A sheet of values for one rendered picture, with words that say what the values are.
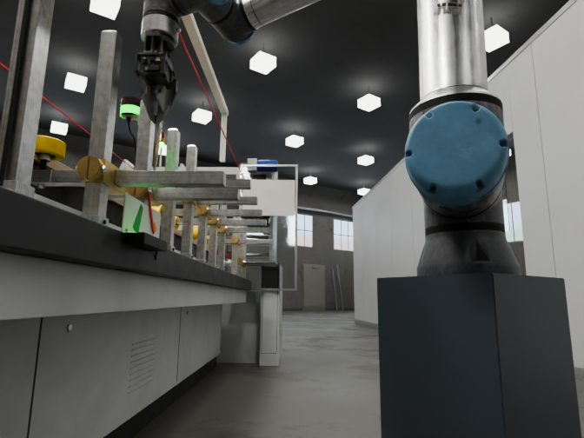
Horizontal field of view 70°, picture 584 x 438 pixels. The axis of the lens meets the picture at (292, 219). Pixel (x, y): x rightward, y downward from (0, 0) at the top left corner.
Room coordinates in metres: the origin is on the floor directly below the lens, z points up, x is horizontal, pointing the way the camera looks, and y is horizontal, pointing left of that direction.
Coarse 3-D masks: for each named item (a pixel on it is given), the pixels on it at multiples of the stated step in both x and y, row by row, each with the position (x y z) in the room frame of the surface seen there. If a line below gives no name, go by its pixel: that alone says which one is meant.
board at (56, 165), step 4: (36, 160) 0.95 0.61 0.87; (40, 164) 0.98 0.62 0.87; (48, 164) 0.99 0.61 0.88; (52, 164) 1.01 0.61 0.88; (56, 164) 1.03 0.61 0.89; (60, 164) 1.04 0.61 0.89; (64, 164) 1.06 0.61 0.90; (48, 168) 1.01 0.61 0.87; (52, 168) 1.01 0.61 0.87; (56, 168) 1.03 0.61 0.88; (60, 168) 1.04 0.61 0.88; (64, 168) 1.06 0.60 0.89; (68, 168) 1.08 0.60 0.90; (84, 188) 1.20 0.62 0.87; (108, 200) 1.36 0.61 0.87; (112, 200) 1.36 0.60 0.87; (116, 200) 1.39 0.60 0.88; (120, 200) 1.42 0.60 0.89; (116, 204) 1.42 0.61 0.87; (120, 204) 1.42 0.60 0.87; (160, 224) 1.86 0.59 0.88; (176, 232) 2.12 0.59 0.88; (180, 232) 2.18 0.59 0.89; (180, 236) 2.20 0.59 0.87; (196, 244) 2.55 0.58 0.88; (208, 248) 2.88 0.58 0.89
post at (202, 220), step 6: (198, 216) 1.85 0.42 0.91; (204, 216) 1.85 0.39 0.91; (198, 222) 1.85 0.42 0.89; (204, 222) 1.85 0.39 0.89; (198, 228) 1.85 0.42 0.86; (204, 228) 1.85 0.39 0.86; (198, 234) 1.85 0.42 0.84; (204, 234) 1.85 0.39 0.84; (198, 240) 1.85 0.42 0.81; (204, 240) 1.85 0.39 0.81; (198, 246) 1.85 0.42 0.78; (204, 246) 1.85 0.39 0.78; (198, 252) 1.85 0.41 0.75; (204, 252) 1.86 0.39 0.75; (198, 258) 1.85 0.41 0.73; (204, 258) 1.87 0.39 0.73
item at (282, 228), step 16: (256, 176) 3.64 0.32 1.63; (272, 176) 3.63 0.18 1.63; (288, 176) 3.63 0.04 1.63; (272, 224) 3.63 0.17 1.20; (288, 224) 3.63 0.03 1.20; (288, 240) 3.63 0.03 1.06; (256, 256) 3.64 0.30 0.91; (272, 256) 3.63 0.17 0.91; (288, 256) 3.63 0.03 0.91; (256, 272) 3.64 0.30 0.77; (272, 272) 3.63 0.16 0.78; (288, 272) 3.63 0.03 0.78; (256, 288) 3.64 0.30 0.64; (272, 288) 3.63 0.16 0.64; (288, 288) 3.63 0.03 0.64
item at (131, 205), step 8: (128, 200) 0.98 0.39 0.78; (136, 200) 1.03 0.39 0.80; (128, 208) 0.98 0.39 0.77; (136, 208) 1.03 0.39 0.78; (144, 208) 1.09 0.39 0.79; (128, 216) 0.99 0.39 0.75; (144, 216) 1.09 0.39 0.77; (160, 216) 1.22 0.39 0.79; (128, 224) 0.99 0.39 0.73; (144, 224) 1.10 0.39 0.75; (152, 232) 1.16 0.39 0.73
